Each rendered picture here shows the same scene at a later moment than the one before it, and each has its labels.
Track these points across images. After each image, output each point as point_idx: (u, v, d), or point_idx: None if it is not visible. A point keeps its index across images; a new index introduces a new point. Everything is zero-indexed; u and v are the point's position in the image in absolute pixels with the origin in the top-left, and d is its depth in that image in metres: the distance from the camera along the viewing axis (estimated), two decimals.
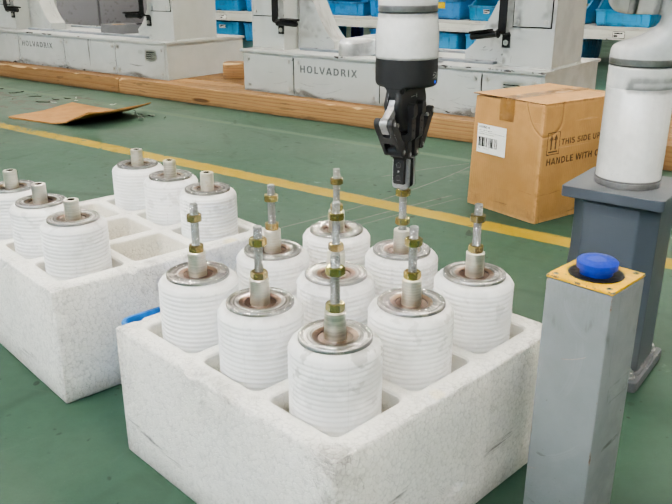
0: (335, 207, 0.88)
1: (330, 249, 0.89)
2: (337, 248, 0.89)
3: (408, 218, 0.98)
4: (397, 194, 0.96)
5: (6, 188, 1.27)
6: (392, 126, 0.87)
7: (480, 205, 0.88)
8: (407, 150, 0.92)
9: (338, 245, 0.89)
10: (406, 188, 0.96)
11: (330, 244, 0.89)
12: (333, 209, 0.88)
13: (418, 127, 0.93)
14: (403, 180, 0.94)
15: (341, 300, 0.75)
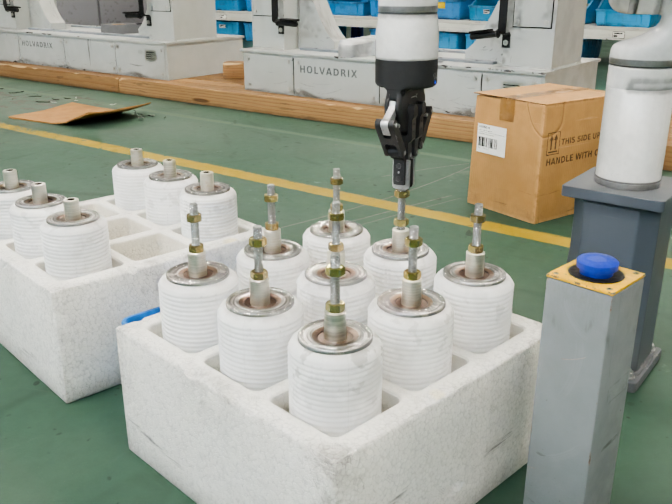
0: (335, 207, 0.88)
1: (330, 249, 0.89)
2: (337, 248, 0.89)
3: (399, 222, 0.97)
4: (402, 192, 0.97)
5: (6, 188, 1.27)
6: (393, 127, 0.87)
7: (480, 205, 0.88)
8: (407, 151, 0.92)
9: (338, 245, 0.89)
10: (401, 191, 0.96)
11: (330, 244, 0.89)
12: (333, 209, 0.88)
13: (418, 128, 0.93)
14: (403, 181, 0.94)
15: (341, 300, 0.75)
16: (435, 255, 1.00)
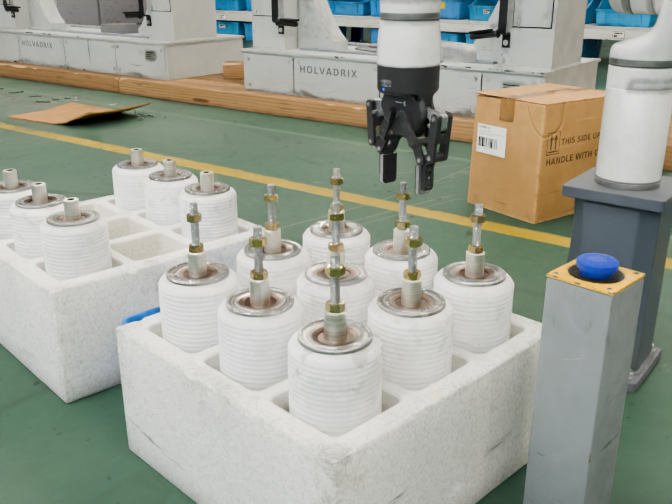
0: (335, 207, 0.88)
1: (330, 249, 0.89)
2: (337, 248, 0.89)
3: (398, 224, 0.97)
4: (405, 195, 0.97)
5: (6, 188, 1.27)
6: (366, 102, 0.97)
7: (480, 205, 0.88)
8: (378, 141, 0.96)
9: (338, 245, 0.89)
10: (401, 193, 0.96)
11: (330, 244, 0.89)
12: (333, 209, 0.88)
13: (407, 138, 0.91)
14: (380, 172, 0.98)
15: (341, 300, 0.75)
16: (365, 257, 0.99)
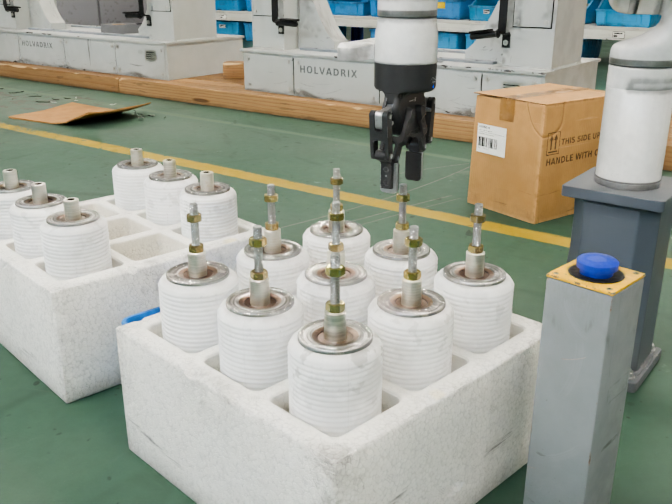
0: (335, 207, 0.88)
1: (330, 249, 0.89)
2: (337, 248, 0.89)
3: (396, 225, 0.97)
4: (407, 197, 0.97)
5: (6, 188, 1.27)
6: (387, 116, 0.86)
7: (480, 205, 0.88)
8: (396, 151, 0.90)
9: (338, 245, 0.89)
10: (400, 194, 0.96)
11: (330, 244, 0.89)
12: (333, 209, 0.88)
13: (421, 130, 0.94)
14: (391, 185, 0.92)
15: (341, 300, 0.75)
16: (432, 264, 0.97)
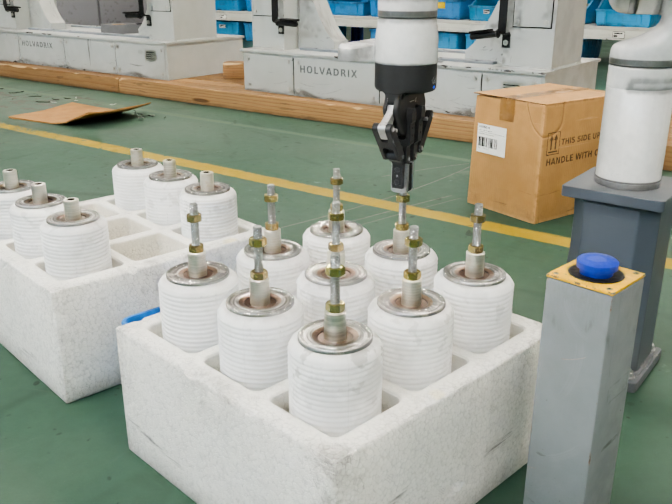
0: (335, 207, 0.88)
1: (330, 249, 0.89)
2: (337, 248, 0.89)
3: (395, 223, 0.98)
4: (409, 199, 0.96)
5: (6, 188, 1.27)
6: (390, 131, 0.88)
7: (480, 205, 0.88)
8: (406, 155, 0.93)
9: (338, 245, 0.89)
10: (399, 194, 0.96)
11: (330, 244, 0.89)
12: (333, 209, 0.88)
13: (417, 132, 0.93)
14: (402, 184, 0.94)
15: (341, 300, 0.75)
16: (366, 252, 1.01)
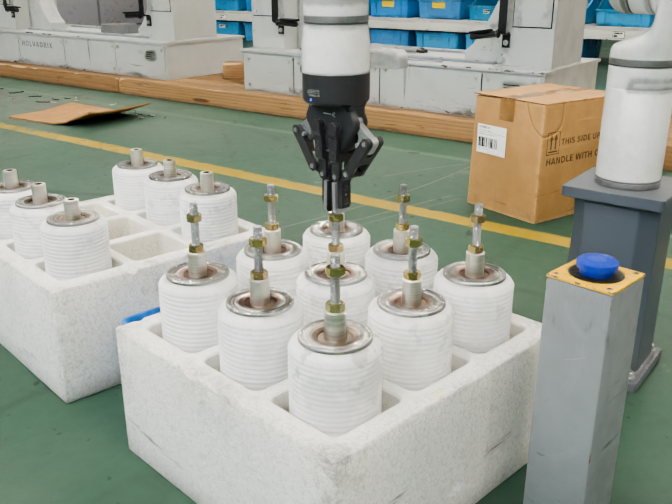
0: None
1: (343, 249, 0.90)
2: (342, 244, 0.91)
3: (395, 223, 0.98)
4: (409, 199, 0.96)
5: (6, 188, 1.27)
6: (293, 130, 0.89)
7: (480, 205, 0.88)
8: (318, 167, 0.87)
9: (340, 242, 0.90)
10: (399, 194, 0.96)
11: (341, 245, 0.90)
12: None
13: (329, 150, 0.84)
14: (323, 199, 0.89)
15: (341, 300, 0.75)
16: (366, 252, 1.01)
